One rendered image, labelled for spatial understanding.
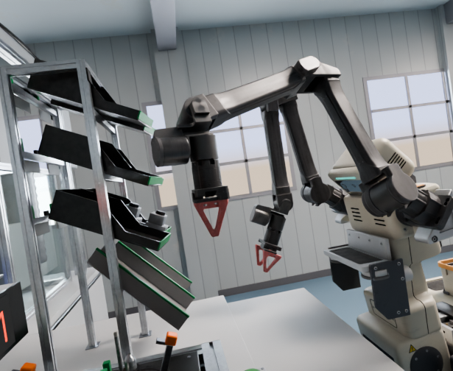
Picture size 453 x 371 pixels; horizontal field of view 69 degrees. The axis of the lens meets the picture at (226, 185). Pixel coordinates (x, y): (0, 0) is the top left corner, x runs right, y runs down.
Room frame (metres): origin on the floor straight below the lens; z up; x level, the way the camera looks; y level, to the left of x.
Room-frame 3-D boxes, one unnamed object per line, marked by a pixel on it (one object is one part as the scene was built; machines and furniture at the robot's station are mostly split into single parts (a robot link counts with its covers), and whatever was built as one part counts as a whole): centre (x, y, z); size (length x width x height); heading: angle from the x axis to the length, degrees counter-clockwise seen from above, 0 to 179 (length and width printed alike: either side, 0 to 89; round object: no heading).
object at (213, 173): (0.66, 0.04, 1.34); 0.10 x 0.07 x 0.07; 9
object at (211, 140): (0.66, 0.04, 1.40); 0.07 x 0.06 x 0.07; 117
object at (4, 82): (0.92, 0.40, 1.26); 0.36 x 0.21 x 0.80; 9
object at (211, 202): (0.68, 0.04, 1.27); 0.07 x 0.07 x 0.09; 9
